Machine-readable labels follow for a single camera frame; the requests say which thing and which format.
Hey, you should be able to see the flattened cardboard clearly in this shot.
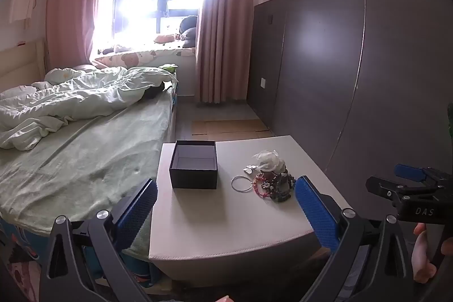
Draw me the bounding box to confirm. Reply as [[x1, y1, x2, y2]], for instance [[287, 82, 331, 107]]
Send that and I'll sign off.
[[191, 118, 273, 142]]

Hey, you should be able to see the bed with green sheet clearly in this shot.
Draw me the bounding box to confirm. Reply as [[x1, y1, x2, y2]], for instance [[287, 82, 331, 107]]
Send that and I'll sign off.
[[0, 40, 179, 288]]

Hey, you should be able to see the silver bangle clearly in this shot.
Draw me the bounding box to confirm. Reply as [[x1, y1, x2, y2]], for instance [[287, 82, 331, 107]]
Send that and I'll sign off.
[[231, 175, 256, 194]]

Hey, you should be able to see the white leather table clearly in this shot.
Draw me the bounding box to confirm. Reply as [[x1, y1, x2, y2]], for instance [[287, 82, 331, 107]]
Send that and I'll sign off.
[[149, 135, 354, 283]]

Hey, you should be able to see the black jewelry box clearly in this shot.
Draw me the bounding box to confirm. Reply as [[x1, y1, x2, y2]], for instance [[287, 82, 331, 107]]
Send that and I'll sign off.
[[169, 140, 218, 190]]

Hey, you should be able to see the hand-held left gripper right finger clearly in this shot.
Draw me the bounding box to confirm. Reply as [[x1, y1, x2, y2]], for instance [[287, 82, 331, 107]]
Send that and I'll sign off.
[[294, 175, 414, 302]]

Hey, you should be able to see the dark pillow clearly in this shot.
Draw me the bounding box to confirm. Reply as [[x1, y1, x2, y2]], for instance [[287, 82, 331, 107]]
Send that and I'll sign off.
[[179, 15, 199, 48]]

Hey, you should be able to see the white pillow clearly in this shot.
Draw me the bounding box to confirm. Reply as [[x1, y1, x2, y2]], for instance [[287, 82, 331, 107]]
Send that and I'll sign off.
[[44, 68, 84, 85]]

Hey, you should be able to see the beige bed headboard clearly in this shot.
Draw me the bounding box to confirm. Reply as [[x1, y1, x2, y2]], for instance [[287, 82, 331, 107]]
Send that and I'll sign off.
[[0, 39, 48, 90]]

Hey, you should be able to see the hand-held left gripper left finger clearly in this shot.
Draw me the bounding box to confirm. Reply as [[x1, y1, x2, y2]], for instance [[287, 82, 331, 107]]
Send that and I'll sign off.
[[38, 177, 158, 302]]

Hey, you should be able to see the pale green duvet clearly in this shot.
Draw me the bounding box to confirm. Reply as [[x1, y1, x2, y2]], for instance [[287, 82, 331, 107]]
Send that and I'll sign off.
[[0, 67, 178, 150]]

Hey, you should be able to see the red bracelet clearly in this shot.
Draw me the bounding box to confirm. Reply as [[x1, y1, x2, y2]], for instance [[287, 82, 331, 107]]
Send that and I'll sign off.
[[252, 173, 273, 198]]

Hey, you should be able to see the patterned sill cushion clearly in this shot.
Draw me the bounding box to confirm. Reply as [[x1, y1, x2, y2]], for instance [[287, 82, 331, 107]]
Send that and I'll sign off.
[[92, 45, 197, 69]]

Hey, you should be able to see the pink curtain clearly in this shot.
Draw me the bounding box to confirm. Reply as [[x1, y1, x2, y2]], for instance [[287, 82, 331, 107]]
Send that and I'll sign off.
[[196, 0, 264, 104], [46, 0, 110, 71]]

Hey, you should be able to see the clear plastic bag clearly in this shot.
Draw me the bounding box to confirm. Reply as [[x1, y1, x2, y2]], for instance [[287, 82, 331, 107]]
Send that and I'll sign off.
[[252, 149, 285, 172]]

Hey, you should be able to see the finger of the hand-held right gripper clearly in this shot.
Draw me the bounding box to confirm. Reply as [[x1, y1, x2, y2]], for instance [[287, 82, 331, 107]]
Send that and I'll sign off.
[[394, 164, 453, 184], [366, 175, 430, 205]]

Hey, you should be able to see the person's right hand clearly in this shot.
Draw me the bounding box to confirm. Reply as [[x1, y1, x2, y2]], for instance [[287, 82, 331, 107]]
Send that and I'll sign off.
[[411, 222, 437, 285]]

